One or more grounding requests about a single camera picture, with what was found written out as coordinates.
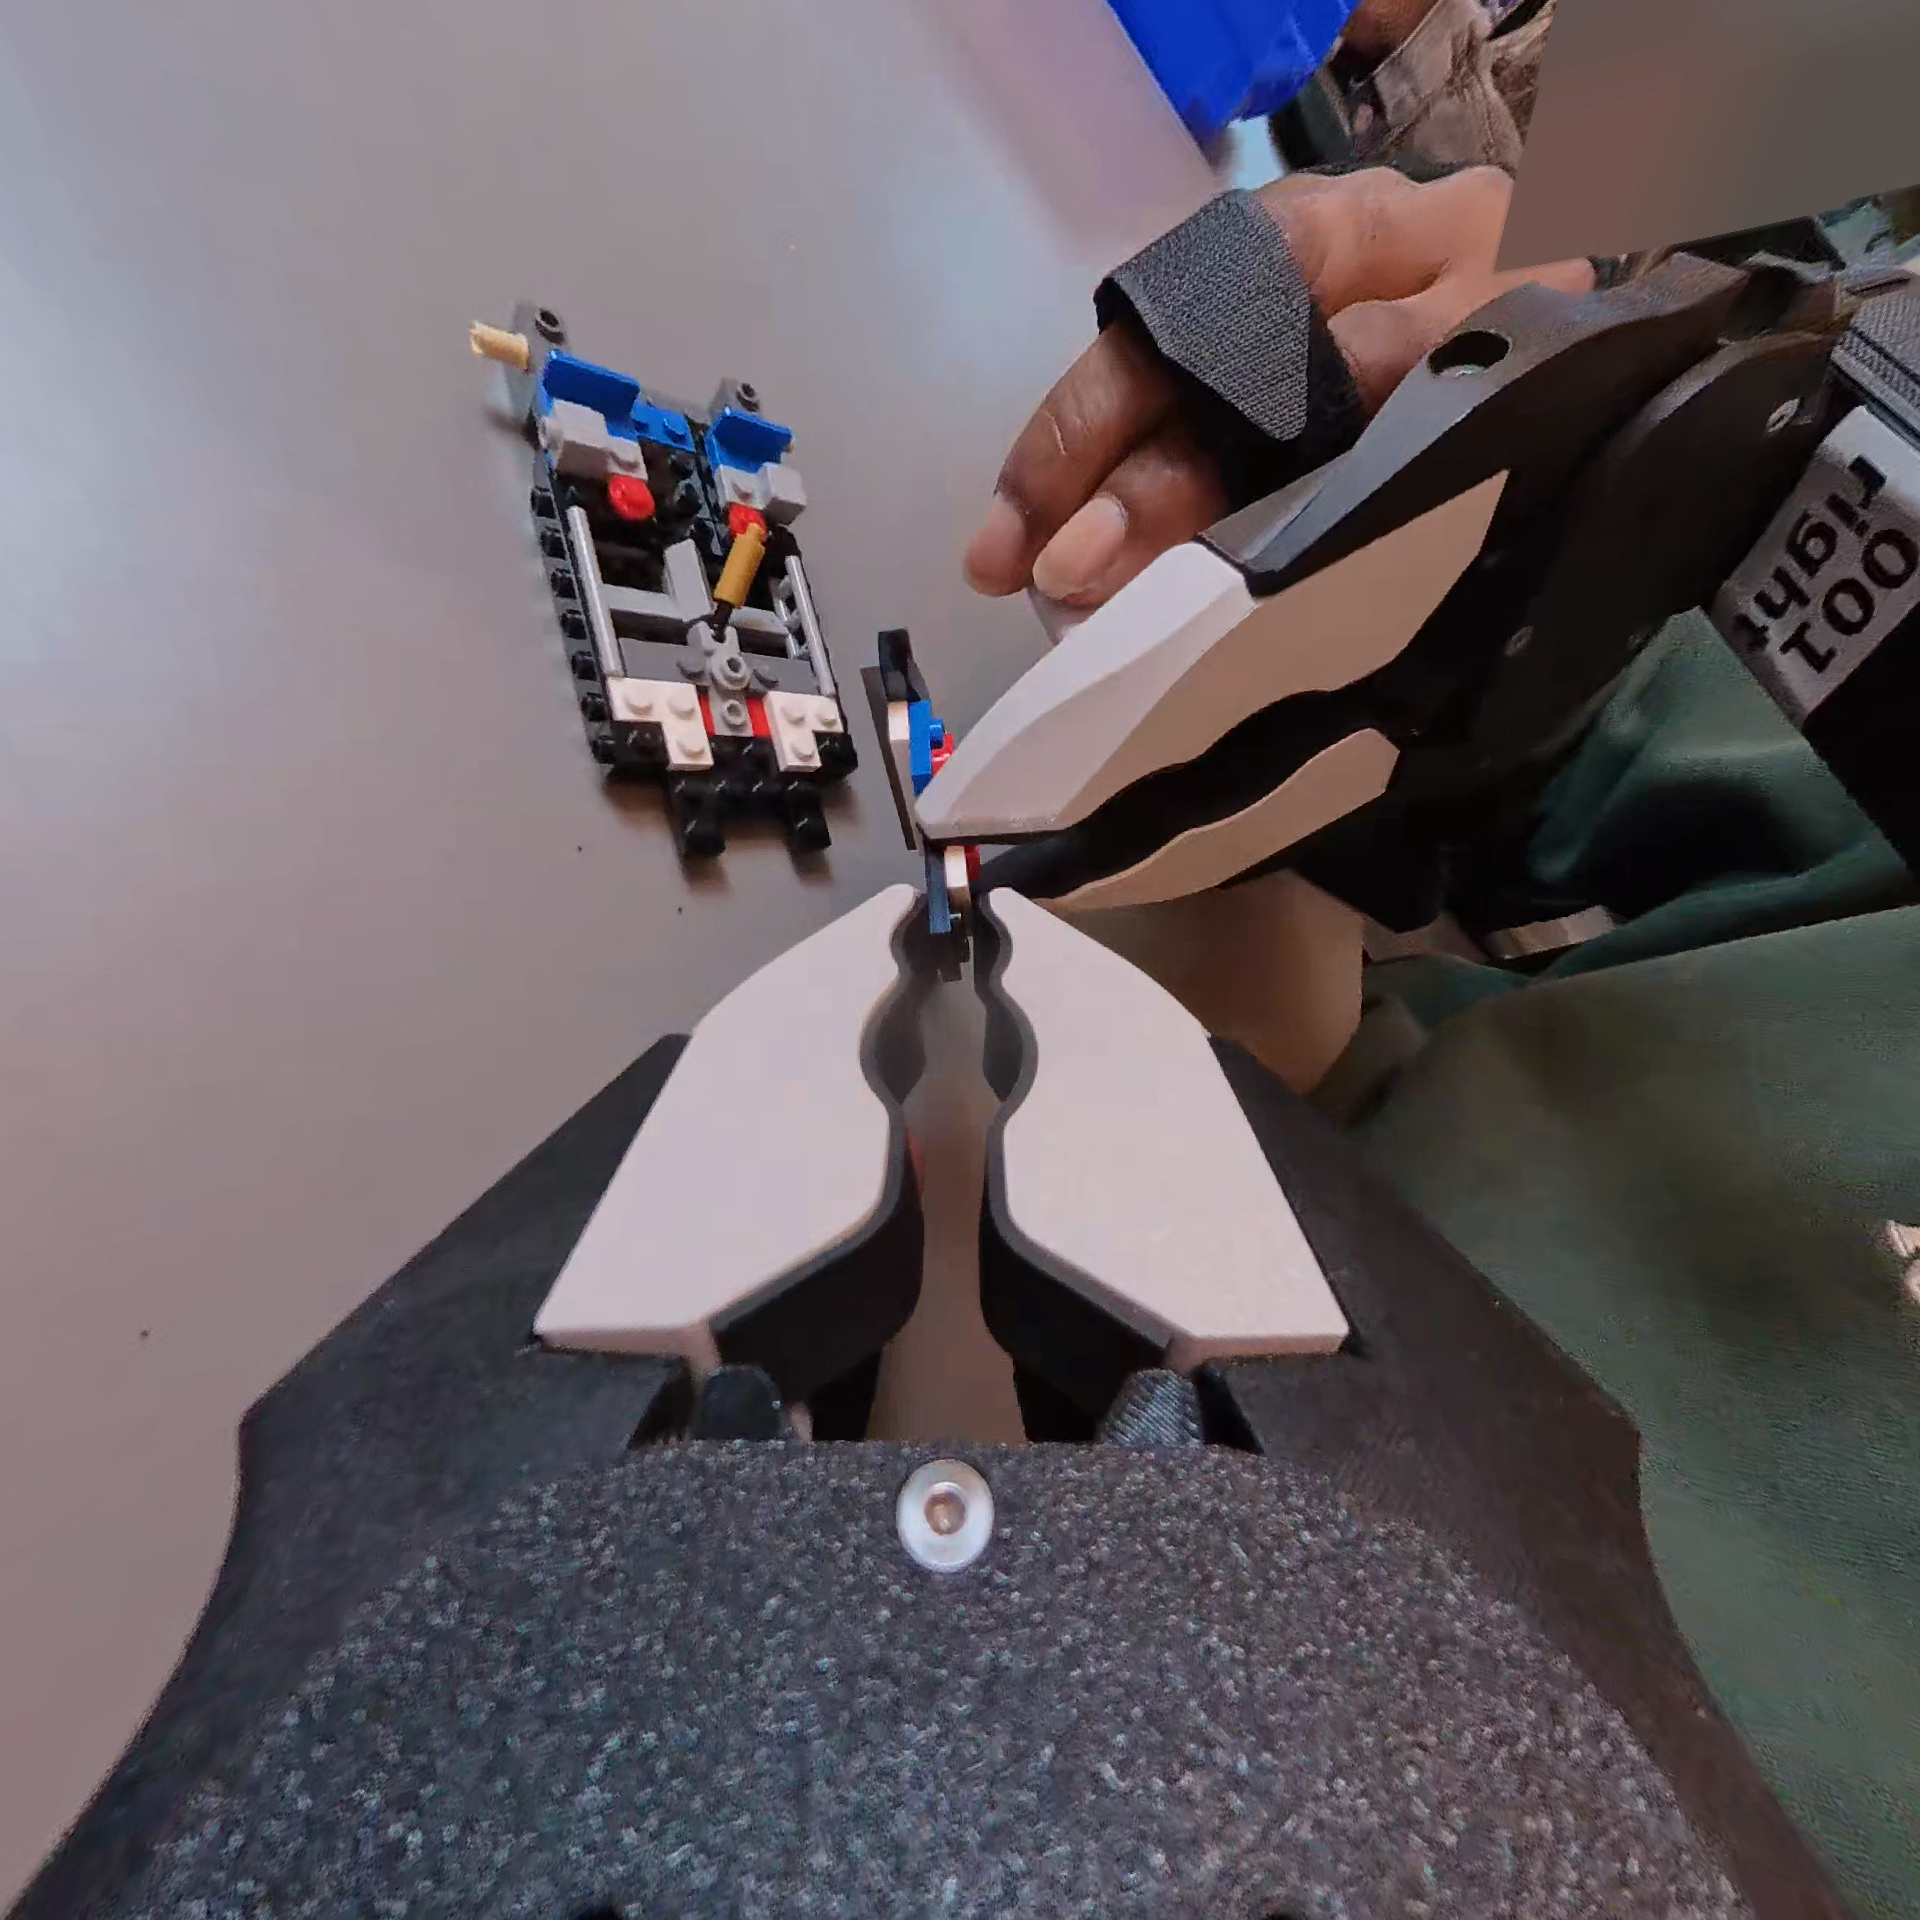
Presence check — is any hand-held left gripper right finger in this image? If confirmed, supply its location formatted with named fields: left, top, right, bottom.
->
left=979, top=890, right=1353, bottom=1376

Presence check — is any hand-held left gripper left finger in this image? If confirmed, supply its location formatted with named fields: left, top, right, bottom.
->
left=534, top=888, right=938, bottom=1366

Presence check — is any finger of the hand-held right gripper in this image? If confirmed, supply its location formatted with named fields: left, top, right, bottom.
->
left=1036, top=729, right=1405, bottom=916
left=917, top=472, right=1510, bottom=842

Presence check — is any lego car model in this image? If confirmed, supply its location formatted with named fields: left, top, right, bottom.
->
left=467, top=302, right=865, bottom=865

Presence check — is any blue plastic bin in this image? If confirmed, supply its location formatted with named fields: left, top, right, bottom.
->
left=1103, top=0, right=1353, bottom=146

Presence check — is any black blue lego subassembly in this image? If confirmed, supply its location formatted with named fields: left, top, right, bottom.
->
left=865, top=624, right=980, bottom=946

